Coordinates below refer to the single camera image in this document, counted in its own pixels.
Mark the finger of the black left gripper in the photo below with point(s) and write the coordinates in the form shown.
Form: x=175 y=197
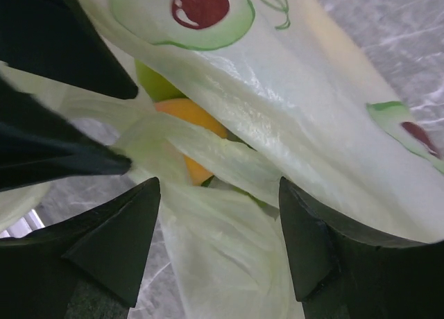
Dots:
x=38 y=145
x=55 y=39

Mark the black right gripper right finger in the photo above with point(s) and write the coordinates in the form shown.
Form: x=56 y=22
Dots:
x=341 y=268

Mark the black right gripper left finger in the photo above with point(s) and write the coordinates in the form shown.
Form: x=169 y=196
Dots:
x=88 y=266

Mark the green printed plastic bag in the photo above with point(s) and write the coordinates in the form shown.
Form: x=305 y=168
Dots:
x=305 y=104

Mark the green fruit in bag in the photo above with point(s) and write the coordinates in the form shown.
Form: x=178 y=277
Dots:
x=155 y=85

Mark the aluminium mounting rail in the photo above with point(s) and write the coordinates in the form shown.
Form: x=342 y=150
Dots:
x=25 y=225

